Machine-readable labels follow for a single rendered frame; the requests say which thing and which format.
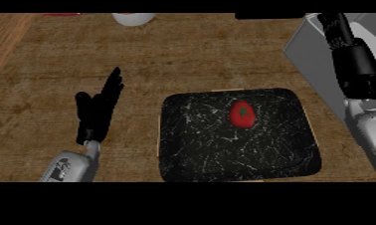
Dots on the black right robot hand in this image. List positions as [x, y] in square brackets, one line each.
[352, 64]

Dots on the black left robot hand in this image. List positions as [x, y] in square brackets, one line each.
[94, 111]

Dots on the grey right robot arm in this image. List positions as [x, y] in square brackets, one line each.
[362, 129]

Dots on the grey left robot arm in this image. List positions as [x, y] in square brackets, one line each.
[70, 166]

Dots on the grey box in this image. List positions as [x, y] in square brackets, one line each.
[323, 59]

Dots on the red tomato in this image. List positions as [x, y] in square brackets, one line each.
[241, 114]

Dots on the black marble tray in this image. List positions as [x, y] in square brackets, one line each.
[237, 136]

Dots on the black appliance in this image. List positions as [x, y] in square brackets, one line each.
[268, 16]

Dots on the white bowl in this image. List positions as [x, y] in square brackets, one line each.
[132, 18]

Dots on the red flat object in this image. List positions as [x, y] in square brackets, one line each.
[60, 14]

